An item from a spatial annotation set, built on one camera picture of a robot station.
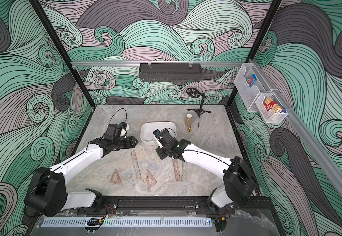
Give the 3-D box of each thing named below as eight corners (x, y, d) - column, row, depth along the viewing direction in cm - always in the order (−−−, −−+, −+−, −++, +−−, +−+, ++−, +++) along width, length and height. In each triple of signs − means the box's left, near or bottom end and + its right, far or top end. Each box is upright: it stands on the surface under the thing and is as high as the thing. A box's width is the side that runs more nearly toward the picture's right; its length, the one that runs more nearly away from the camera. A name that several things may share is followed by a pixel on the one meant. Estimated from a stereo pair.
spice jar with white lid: (186, 126, 108) (187, 118, 101) (185, 121, 111) (186, 113, 104) (191, 126, 108) (193, 118, 101) (189, 121, 111) (191, 113, 104)
